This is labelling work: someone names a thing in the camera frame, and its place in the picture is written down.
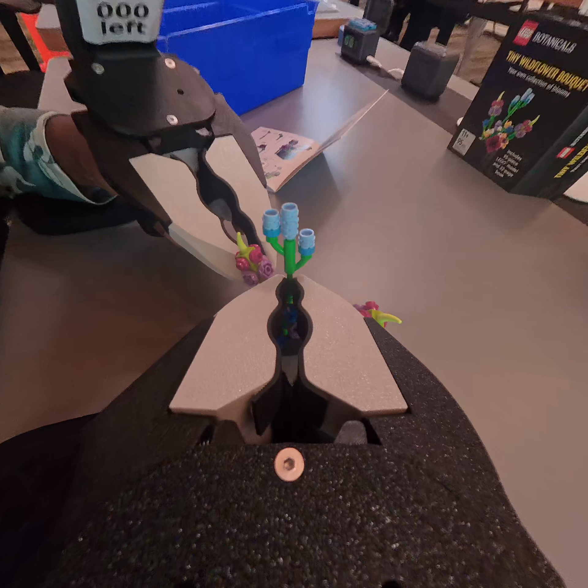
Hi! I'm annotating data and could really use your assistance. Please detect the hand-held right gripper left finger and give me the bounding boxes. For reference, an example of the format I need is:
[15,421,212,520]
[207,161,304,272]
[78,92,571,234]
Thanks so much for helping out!
[168,274,292,437]

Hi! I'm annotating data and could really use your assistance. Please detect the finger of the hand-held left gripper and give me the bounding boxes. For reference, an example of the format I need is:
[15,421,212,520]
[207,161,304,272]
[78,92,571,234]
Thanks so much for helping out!
[202,93,276,251]
[129,153,246,282]

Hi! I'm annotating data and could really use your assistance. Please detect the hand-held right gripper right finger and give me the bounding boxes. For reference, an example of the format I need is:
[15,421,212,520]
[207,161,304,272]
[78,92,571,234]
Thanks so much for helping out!
[292,275,409,432]

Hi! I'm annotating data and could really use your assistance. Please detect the lego flower bouquet model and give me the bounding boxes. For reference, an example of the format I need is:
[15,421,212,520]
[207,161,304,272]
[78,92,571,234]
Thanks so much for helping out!
[234,232,402,351]

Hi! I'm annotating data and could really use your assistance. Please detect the green lego sprig blue buds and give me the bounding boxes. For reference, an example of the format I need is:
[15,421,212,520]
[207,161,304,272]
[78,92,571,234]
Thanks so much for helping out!
[262,202,317,279]

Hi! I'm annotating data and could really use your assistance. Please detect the blue plastic bin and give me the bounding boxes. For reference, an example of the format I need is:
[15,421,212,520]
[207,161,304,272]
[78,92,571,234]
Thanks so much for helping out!
[156,0,319,116]

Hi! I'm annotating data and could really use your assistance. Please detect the person's left forearm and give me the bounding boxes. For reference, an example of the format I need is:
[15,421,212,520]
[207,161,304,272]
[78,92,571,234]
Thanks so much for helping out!
[0,106,118,205]

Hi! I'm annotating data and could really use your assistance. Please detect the lego instruction booklet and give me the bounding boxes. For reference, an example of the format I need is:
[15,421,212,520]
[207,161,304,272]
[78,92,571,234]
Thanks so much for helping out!
[250,89,390,194]

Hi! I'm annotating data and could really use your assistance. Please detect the black lego set box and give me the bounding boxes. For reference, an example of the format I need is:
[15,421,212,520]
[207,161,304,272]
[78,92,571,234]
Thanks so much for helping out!
[448,9,588,200]

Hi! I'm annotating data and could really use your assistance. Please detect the person's left hand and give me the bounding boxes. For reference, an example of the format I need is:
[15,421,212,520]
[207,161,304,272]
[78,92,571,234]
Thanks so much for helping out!
[46,110,173,239]

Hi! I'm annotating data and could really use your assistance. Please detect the orange traffic cone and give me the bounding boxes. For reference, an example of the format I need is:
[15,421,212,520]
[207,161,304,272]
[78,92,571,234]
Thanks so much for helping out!
[21,13,70,74]

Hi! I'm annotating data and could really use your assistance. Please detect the black battery charger case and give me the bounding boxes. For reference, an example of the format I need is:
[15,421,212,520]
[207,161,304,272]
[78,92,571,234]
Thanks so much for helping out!
[341,18,381,65]

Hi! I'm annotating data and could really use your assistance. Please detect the grey hard case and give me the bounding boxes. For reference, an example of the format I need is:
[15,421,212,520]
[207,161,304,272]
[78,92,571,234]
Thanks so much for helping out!
[401,41,460,101]

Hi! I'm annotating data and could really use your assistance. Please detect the black board with white ledge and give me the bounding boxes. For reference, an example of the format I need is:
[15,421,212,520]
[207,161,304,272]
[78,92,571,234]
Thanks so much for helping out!
[563,172,588,205]

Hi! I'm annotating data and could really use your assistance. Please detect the white cable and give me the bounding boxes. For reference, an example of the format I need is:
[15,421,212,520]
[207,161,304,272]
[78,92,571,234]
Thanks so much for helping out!
[367,57,405,80]

